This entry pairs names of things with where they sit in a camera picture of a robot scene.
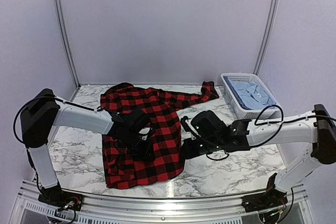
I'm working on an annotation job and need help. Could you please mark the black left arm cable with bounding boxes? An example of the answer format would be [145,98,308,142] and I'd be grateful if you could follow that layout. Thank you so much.
[13,95,106,146]

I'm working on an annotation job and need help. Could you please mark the left aluminium corner post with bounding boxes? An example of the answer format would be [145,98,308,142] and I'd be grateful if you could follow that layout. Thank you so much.
[54,0,81,90]

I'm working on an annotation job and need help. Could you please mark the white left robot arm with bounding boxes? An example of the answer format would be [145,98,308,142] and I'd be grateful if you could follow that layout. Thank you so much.
[16,89,155,206]

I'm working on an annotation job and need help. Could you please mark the aluminium corner post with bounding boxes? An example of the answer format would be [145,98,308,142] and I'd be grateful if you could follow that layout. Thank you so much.
[253,0,279,76]
[54,0,81,90]

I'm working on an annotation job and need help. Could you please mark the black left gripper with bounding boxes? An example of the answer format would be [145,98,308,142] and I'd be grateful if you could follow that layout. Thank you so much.
[122,129,155,161]

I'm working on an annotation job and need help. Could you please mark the white plastic basket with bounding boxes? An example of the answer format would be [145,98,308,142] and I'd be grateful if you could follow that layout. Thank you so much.
[221,73,281,119]

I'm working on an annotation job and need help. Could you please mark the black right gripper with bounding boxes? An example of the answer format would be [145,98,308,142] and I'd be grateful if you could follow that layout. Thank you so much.
[180,137,223,160]

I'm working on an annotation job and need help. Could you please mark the aluminium front frame rail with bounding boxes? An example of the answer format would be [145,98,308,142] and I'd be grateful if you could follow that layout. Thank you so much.
[10,179,313,224]

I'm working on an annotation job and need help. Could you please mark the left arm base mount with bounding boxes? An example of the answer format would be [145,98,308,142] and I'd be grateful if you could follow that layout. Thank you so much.
[38,183,84,211]

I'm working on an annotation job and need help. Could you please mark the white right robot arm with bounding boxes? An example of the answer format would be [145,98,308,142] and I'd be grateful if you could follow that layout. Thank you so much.
[180,104,335,207]

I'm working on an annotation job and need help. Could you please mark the red black plaid shirt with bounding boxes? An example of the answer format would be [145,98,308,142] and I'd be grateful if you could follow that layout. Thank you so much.
[99,80,219,190]

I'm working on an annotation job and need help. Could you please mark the right aluminium corner post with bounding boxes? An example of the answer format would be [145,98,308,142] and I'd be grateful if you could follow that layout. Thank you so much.
[253,0,279,76]

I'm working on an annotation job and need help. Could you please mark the light blue shirt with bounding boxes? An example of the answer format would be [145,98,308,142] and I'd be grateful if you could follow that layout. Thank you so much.
[226,79,277,110]

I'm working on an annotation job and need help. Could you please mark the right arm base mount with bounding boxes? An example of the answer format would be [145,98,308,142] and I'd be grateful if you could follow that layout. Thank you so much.
[241,173,288,212]

